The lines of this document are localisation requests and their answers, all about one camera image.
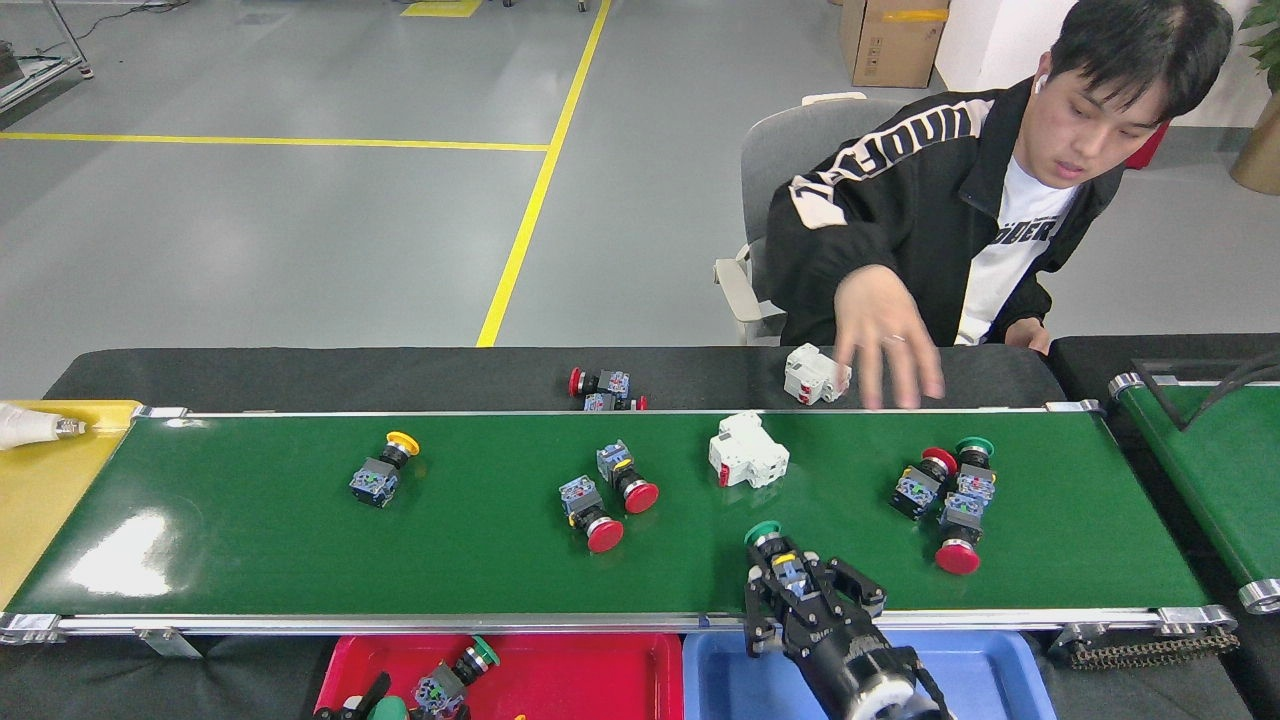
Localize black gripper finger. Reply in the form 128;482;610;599
313;672;393;720
810;555;888;618
744;555;801;656

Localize conveyor drive chain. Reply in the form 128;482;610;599
1068;632;1241;671

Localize person's right hand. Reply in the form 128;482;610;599
832;264;947;411

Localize white light bulb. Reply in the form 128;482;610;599
0;402;87;451

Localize person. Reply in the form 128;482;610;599
762;0;1236;411

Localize red plastic bin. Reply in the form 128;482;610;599
315;632;687;720

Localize yellow plastic tray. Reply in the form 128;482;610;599
0;400;144;609

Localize white metal rack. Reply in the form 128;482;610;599
0;0;96;111

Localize green push button silver ring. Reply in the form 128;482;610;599
413;636;502;719

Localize potted plant tan pot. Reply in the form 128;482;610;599
1228;0;1280;197

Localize black cable loop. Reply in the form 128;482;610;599
1130;357;1280;431

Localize blue plastic bin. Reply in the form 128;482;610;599
682;628;1059;720

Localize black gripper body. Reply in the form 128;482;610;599
785;600;911;701

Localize red fire extinguisher box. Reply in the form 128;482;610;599
1123;120;1173;171

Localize grey office chair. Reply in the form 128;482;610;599
713;92;906;348

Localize white circuit breaker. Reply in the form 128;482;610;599
782;343;854;407
707;410;791;490

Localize brown cardboard box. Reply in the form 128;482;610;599
838;0;951;89

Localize person's left hand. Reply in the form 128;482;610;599
1003;317;1053;356

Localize green conveyor belt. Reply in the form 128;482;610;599
1108;372;1280;616
0;400;1241;646

